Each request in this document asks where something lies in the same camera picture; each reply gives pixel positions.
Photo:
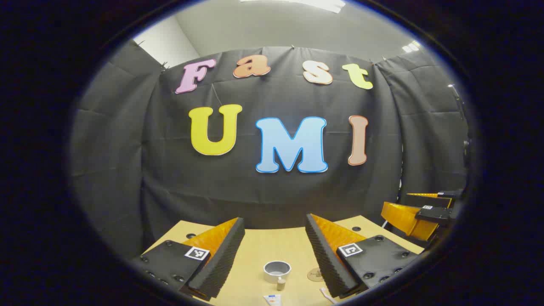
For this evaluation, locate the round cork coaster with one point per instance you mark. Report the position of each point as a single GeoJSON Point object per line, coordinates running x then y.
{"type": "Point", "coordinates": [314, 275]}

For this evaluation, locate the white toothpaste tube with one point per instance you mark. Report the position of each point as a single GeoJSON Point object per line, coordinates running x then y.
{"type": "Point", "coordinates": [272, 300]}

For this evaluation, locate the white cup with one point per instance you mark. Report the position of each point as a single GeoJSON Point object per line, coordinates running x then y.
{"type": "Point", "coordinates": [270, 278]}

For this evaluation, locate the ceiling light panel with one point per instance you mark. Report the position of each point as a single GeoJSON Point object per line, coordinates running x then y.
{"type": "Point", "coordinates": [314, 3]}
{"type": "Point", "coordinates": [411, 46]}

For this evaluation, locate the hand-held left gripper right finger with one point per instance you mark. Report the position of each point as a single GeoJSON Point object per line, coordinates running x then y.
{"type": "Point", "coordinates": [325, 259]}

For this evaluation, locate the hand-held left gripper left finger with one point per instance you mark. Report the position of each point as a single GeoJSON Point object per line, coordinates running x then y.
{"type": "Point", "coordinates": [221, 259]}

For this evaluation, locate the wooden desktop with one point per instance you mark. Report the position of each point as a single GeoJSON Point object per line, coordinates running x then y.
{"type": "Point", "coordinates": [263, 246]}

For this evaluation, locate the black backdrop cloth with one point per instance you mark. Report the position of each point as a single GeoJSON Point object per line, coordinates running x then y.
{"type": "Point", "coordinates": [170, 178]}

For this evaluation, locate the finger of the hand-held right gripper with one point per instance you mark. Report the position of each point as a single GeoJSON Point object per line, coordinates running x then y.
{"type": "Point", "coordinates": [433, 199]}
{"type": "Point", "coordinates": [435, 216]}

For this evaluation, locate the white toothbrush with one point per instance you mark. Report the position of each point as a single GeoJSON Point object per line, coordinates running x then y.
{"type": "Point", "coordinates": [326, 294]}

